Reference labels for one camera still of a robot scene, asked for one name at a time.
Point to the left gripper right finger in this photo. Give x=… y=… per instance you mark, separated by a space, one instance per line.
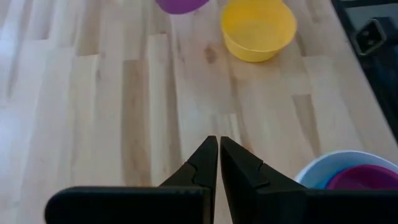
x=280 y=205

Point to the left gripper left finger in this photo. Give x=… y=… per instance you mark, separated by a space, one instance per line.
x=140 y=205

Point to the blue plastic bowl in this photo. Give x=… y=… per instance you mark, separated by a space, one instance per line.
x=326 y=184

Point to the pink translucent plastic bowl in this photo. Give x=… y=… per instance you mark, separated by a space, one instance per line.
x=367 y=179

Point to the yellow plastic bowl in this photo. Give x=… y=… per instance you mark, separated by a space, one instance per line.
x=258 y=34

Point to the purple plastic bowl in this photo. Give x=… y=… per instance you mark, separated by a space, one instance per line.
x=182 y=6

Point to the large white bowl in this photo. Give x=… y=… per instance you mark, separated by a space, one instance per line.
x=323 y=163

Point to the black table edge frame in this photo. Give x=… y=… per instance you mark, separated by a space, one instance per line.
x=385 y=81

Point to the small square depth camera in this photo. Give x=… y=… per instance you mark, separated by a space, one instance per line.
x=370 y=36

